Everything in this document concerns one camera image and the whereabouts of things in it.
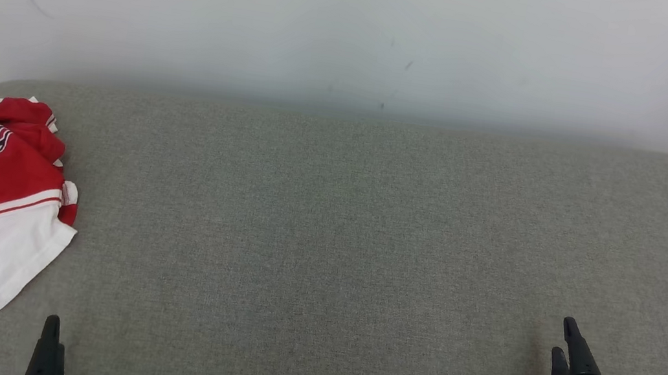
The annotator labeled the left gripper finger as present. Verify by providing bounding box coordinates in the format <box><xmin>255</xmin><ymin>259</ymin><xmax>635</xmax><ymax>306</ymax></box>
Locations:
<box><xmin>54</xmin><ymin>343</ymin><xmax>70</xmax><ymax>375</ymax></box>
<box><xmin>25</xmin><ymin>312</ymin><xmax>65</xmax><ymax>375</ymax></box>

